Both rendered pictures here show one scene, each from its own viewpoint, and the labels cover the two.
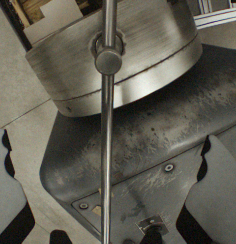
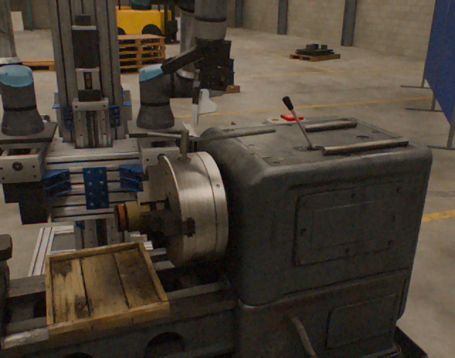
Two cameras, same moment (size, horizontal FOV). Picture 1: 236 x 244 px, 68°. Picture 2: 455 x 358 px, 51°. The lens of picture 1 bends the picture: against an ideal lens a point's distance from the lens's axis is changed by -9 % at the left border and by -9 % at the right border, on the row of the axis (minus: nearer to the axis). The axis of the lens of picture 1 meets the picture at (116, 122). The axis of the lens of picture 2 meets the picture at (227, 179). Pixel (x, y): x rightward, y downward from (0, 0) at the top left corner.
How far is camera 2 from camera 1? 121 cm
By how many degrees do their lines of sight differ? 66
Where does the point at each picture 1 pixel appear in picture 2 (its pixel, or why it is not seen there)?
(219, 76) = (206, 148)
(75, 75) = (195, 171)
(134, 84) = (203, 155)
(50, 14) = (160, 215)
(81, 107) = (214, 175)
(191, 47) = not seen: hidden behind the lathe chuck
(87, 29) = (174, 163)
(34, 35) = (170, 219)
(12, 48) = not seen: outside the picture
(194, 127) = (228, 142)
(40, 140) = not seen: outside the picture
